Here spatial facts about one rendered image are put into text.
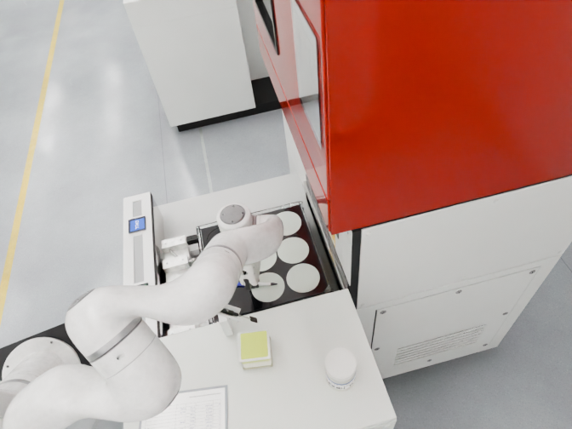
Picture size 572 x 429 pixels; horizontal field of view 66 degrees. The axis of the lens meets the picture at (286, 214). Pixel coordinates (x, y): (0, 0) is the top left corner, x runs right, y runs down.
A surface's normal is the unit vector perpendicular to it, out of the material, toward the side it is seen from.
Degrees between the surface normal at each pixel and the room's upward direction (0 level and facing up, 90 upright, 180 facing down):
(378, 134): 90
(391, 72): 90
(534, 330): 0
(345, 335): 0
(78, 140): 0
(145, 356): 48
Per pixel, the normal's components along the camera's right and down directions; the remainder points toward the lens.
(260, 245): 0.65, 0.12
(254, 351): -0.10, -0.63
